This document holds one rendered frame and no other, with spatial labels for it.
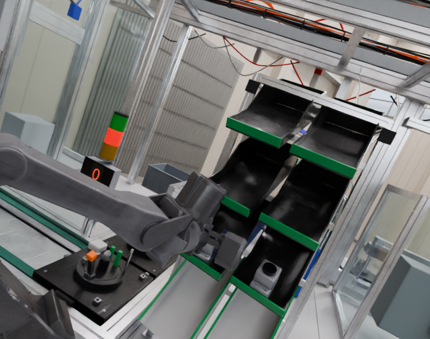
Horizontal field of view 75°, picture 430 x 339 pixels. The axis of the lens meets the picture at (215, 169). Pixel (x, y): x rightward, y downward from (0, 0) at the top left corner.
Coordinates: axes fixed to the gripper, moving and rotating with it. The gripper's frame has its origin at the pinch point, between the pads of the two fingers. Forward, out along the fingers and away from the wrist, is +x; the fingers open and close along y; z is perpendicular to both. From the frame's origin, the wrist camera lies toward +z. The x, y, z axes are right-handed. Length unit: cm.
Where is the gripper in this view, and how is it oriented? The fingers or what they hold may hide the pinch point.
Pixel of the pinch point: (203, 233)
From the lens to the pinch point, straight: 60.3
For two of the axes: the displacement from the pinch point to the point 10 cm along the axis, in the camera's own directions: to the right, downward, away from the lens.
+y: -8.8, -3.6, 3.1
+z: 4.0, -9.1, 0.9
